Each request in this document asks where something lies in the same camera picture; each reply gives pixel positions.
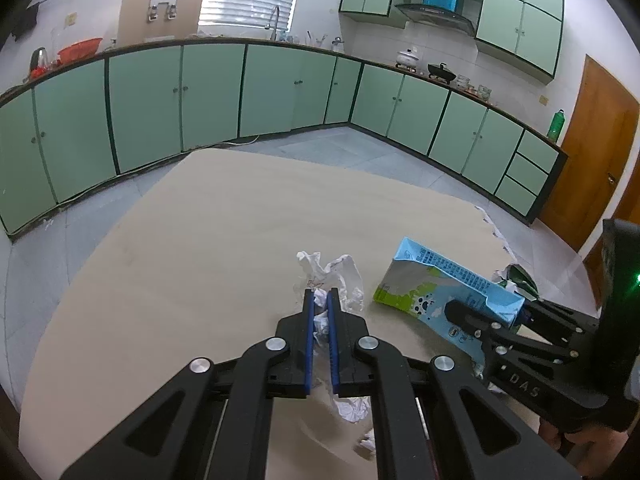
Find light blue milk carton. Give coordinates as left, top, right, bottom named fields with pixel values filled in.
left=372, top=236, right=526, bottom=376

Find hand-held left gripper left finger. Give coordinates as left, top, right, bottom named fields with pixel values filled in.
left=60, top=287, right=318, bottom=480

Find green lower kitchen cabinets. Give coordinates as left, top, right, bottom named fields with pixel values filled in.
left=0, top=37, right=568, bottom=243

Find brown board with clips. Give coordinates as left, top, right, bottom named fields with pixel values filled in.
left=116, top=0, right=205, bottom=47

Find green upper kitchen cabinets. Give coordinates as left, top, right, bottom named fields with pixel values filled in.
left=339, top=0, right=565, bottom=86

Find glass jars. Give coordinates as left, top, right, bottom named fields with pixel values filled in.
left=456, top=75, right=493, bottom=100

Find green kitchen cabinets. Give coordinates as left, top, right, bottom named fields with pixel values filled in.
left=0, top=37, right=568, bottom=243
left=339, top=0, right=565, bottom=86

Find crushed dark green carton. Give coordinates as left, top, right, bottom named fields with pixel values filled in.
left=492, top=262, right=540, bottom=301

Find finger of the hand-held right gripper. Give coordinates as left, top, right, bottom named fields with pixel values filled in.
left=444, top=299, right=505, bottom=347
left=516, top=299, right=602, bottom=357

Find green plastic bottle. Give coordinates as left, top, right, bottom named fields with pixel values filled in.
left=546, top=109, right=566, bottom=142

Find red plastic basket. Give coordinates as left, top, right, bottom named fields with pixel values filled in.
left=57, top=37, right=103, bottom=63

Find person's right hand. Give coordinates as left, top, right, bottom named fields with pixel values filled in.
left=539, top=417, right=629, bottom=467

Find dark hanging towel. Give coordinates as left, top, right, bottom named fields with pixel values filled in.
left=10, top=2, right=38, bottom=41

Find black range hood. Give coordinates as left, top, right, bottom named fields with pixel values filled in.
left=395, top=3, right=476, bottom=37

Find white paper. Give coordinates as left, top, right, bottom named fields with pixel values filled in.
left=294, top=250, right=378, bottom=461

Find black wok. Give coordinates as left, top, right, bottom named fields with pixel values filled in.
left=426, top=62, right=458, bottom=83

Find wooden door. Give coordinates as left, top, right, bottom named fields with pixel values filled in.
left=537, top=55, right=640, bottom=253
left=582, top=157, right=640, bottom=306

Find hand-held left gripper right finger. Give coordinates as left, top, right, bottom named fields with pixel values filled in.
left=326, top=287, right=581, bottom=480

